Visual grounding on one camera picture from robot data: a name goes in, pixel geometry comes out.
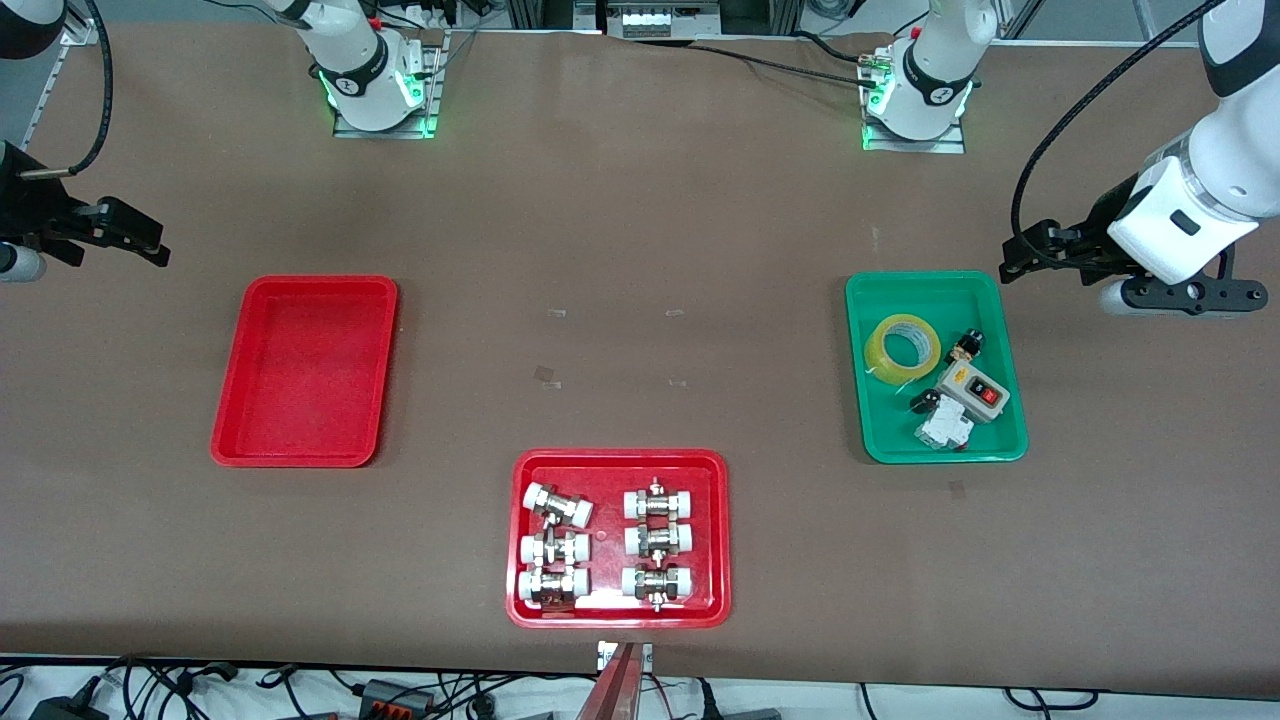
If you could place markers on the white circuit breaker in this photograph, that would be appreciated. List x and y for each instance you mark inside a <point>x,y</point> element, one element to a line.
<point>945,428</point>

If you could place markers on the red metal bar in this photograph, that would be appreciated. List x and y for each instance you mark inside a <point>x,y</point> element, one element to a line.
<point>612,690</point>

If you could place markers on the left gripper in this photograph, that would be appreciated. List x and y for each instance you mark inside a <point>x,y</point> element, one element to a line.
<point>1098,234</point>

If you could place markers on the small black plug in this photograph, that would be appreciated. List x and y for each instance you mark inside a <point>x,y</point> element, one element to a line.
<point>922,403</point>

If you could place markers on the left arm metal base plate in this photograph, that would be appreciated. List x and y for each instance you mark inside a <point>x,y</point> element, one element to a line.
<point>950,140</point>

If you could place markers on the green plastic tray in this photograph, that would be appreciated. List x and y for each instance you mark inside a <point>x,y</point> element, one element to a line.
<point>900,420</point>

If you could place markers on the grey power strip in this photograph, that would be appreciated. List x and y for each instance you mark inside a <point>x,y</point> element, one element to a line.
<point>655,20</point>

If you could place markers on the aluminium frame bracket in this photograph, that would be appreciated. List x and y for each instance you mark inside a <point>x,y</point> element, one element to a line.
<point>80,30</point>

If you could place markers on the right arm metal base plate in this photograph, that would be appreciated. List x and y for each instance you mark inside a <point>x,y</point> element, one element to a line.
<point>432,100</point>

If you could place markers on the black box orange connectors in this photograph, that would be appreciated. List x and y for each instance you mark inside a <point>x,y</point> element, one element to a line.
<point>395,698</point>

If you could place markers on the yellow tape roll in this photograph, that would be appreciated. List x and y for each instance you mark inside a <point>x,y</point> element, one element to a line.
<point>875,355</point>

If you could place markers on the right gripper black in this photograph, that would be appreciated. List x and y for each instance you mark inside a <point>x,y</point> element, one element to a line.
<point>28,205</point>

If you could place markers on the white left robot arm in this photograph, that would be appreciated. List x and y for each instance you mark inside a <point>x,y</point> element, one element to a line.
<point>930,60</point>

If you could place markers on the red plastic tray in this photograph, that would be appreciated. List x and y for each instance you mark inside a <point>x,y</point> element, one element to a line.
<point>300,380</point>
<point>610,470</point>

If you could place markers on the black power adapter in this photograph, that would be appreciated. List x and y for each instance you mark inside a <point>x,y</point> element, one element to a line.
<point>65,710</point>

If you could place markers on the small black brass connector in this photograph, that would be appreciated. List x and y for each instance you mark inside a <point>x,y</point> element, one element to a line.
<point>965,347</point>

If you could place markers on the white-capped metal pipe fitting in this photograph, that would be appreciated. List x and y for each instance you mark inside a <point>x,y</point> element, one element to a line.
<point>657,583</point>
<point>658,502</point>
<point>553,548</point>
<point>658,540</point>
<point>558,505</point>
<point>552,585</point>

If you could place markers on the grey switch box red button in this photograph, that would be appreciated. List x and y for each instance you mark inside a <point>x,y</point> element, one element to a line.
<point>965,385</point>

